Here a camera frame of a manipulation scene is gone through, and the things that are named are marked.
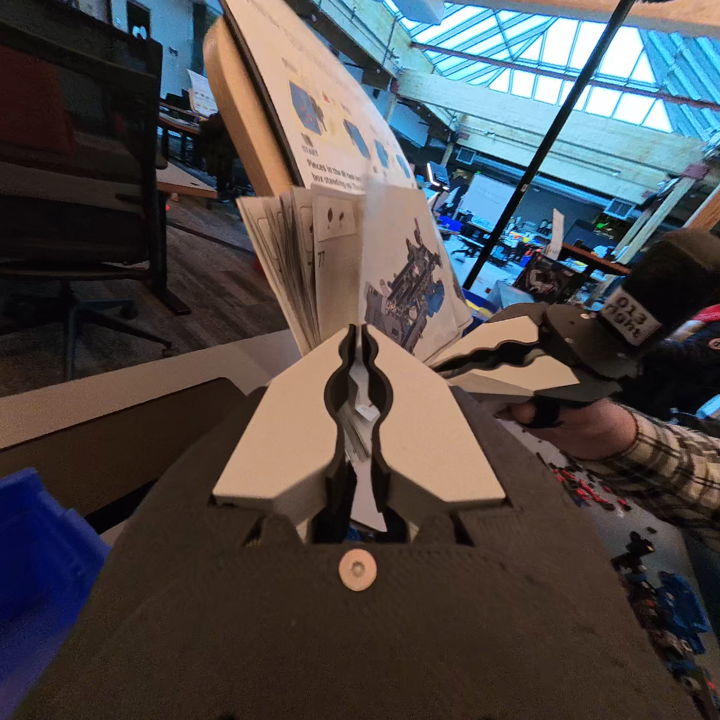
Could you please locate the blue plastic bin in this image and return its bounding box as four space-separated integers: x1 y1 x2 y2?
0 467 110 720

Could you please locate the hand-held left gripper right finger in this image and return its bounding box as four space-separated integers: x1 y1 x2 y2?
360 325 507 543

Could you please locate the toy instruction booklet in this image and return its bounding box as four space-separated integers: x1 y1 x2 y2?
236 174 473 532

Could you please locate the black toy vehicle chassis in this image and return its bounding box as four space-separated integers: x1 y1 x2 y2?
610 529 715 710

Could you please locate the person's right forearm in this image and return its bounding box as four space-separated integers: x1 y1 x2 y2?
596 408 720 552

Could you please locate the grey desk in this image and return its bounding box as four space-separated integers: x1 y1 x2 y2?
0 329 720 720

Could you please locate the black toy set box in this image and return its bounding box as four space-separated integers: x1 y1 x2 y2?
514 253 591 299

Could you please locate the person's right hand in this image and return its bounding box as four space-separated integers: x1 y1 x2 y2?
498 396 639 462

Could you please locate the whiteboard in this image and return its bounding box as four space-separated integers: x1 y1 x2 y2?
467 174 524 226

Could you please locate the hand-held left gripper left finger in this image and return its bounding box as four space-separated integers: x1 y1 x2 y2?
213 325 359 543

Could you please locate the black office chair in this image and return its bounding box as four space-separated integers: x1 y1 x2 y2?
0 17 192 383

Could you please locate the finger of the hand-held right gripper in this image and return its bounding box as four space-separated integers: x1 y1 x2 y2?
430 314 545 373
444 353 581 418

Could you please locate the white ceiling projector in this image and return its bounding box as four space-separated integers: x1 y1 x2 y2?
394 0 445 24

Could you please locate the white instruction poster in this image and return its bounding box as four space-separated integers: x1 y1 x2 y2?
222 0 417 192

